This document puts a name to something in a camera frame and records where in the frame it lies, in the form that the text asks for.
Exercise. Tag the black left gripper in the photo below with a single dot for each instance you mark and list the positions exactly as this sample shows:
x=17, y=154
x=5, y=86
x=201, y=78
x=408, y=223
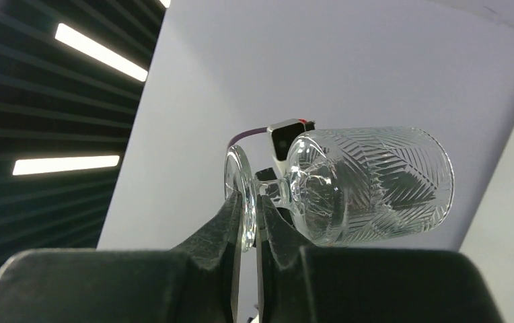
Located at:
x=210, y=286

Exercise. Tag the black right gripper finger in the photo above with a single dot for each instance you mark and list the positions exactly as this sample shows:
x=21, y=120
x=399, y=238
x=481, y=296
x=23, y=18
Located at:
x=285, y=272

